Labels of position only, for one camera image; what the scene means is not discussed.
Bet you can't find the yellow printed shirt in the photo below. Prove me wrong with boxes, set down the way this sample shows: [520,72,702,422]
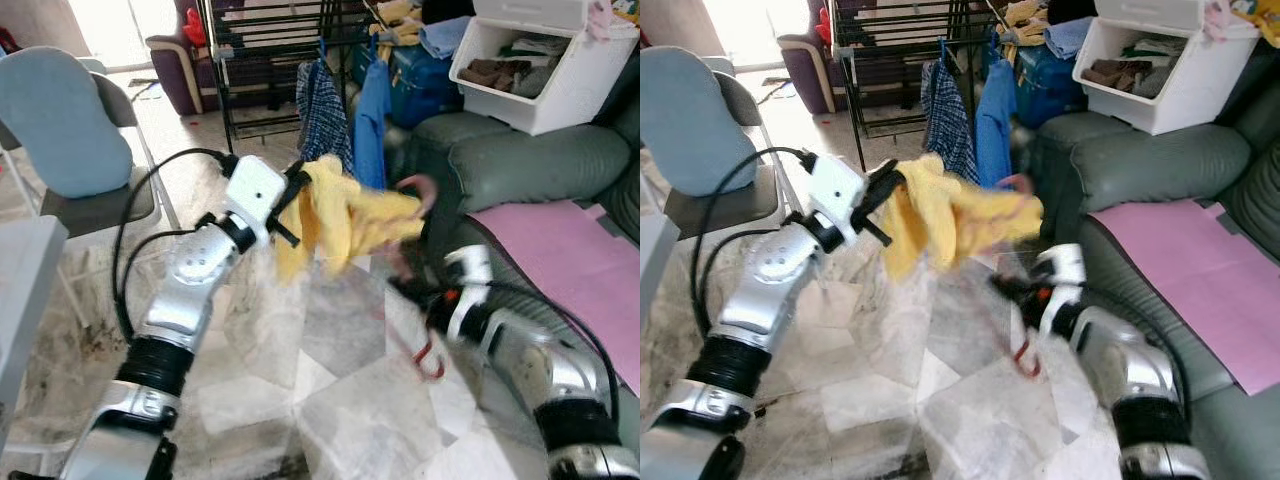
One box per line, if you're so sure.
[880,152,1046,283]
[272,153,427,284]

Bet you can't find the blue plaid shirt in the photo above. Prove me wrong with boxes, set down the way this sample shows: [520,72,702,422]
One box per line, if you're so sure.
[920,58,983,184]
[295,57,354,177]

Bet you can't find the black metal drying rack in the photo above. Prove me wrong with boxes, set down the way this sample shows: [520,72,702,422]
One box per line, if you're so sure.
[828,0,1026,169]
[195,0,401,153]

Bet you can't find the plain blue shirt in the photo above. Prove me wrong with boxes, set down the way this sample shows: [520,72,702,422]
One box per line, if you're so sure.
[352,55,394,193]
[975,55,1019,189]

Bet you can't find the purple armchair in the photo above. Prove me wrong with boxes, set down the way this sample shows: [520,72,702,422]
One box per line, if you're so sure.
[778,0,861,114]
[147,0,233,117]

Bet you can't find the pink mat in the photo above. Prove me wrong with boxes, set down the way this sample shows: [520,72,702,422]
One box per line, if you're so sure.
[468,200,641,397]
[1090,198,1280,396]

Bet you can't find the grey white folding chair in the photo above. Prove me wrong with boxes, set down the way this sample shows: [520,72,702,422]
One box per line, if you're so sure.
[0,70,183,241]
[665,70,806,241]

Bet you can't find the dark green leather sofa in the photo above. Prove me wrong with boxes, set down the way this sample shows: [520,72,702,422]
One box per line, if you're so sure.
[1030,45,1280,480]
[400,45,641,480]

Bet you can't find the yellow cloth pile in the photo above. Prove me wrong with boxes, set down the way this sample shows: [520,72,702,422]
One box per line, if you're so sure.
[1000,0,1051,46]
[368,0,426,47]

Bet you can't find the bright glass door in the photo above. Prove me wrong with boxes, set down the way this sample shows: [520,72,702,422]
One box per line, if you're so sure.
[700,0,786,66]
[68,0,151,66]

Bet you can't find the light blue folded cloth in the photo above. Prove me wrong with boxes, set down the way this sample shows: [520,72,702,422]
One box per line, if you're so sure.
[1045,15,1096,59]
[418,15,473,59]

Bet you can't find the light blue cushion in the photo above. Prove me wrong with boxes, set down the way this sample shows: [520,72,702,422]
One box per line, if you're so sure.
[0,46,135,200]
[640,45,746,198]

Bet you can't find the brown folded cloth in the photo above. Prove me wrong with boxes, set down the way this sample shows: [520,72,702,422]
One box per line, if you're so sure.
[1085,58,1146,89]
[462,58,523,91]

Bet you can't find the large pale blue folding table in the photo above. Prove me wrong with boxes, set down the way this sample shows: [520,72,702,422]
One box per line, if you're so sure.
[640,215,673,331]
[0,215,69,446]

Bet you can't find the white storage bin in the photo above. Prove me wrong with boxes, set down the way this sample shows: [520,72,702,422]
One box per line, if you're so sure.
[1072,0,1261,136]
[449,0,641,137]

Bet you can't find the pink cloth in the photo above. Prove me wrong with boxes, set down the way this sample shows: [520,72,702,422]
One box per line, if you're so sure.
[1205,0,1236,41]
[585,0,617,41]

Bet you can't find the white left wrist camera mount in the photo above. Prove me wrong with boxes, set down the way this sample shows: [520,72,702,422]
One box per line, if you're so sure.
[224,155,289,229]
[805,153,869,226]

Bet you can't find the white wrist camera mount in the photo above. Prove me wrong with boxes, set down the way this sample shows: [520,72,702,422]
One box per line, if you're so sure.
[1040,243,1089,311]
[224,155,289,229]
[445,245,494,306]
[805,153,869,226]

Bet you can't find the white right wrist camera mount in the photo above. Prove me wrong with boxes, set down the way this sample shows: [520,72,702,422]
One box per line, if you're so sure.
[1040,243,1089,311]
[445,245,494,306]

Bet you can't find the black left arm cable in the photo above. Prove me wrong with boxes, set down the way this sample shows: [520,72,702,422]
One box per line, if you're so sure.
[695,145,816,336]
[112,147,241,341]

